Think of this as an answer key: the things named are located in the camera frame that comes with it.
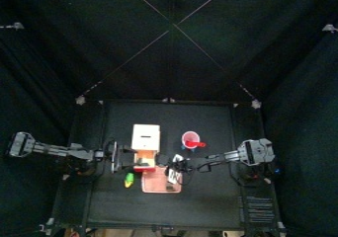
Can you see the wooden drawer with red front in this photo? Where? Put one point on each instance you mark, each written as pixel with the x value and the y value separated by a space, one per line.
pixel 146 160

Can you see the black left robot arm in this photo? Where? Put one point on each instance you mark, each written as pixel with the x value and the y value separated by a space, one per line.
pixel 52 149

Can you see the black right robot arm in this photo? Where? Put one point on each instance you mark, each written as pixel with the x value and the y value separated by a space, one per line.
pixel 246 152

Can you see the pink square tray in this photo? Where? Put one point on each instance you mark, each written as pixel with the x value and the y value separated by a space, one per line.
pixel 156 183

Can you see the green yellow toy corn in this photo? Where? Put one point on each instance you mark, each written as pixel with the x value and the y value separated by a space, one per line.
pixel 128 180

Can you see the white cardboard box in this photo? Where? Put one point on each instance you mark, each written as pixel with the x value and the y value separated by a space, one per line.
pixel 146 137

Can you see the red toy spoon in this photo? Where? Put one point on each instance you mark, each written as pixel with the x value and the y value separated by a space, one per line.
pixel 195 144

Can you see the pink plastic cup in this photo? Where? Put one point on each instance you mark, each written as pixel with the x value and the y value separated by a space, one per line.
pixel 190 138

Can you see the white printed label sticker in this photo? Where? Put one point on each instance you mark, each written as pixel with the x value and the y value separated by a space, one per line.
pixel 259 208

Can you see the grey metal frame bracket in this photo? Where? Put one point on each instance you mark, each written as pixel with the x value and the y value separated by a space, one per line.
pixel 167 100
pixel 16 25
pixel 255 103
pixel 329 27
pixel 80 99

